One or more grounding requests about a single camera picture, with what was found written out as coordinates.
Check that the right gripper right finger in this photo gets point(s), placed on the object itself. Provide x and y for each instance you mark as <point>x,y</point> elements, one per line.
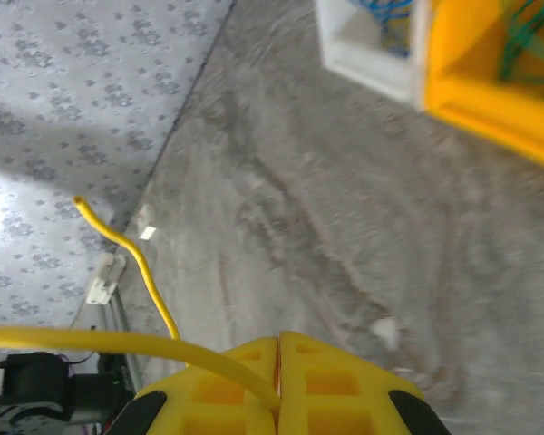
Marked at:
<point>335,399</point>

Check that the white plastic bin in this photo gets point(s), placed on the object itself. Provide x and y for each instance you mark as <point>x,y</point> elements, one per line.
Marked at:
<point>367,68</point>

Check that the aluminium mounting rail frame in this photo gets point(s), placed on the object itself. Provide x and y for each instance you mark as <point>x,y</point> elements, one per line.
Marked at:
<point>120,335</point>

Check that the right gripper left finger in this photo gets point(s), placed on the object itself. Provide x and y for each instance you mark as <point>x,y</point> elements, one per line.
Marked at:
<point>226,408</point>

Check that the white plastic bracket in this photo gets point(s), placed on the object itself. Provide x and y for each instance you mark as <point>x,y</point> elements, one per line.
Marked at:
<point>104,281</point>

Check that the yellow plastic bin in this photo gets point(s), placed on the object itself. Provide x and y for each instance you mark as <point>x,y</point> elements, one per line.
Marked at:
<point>480,104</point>

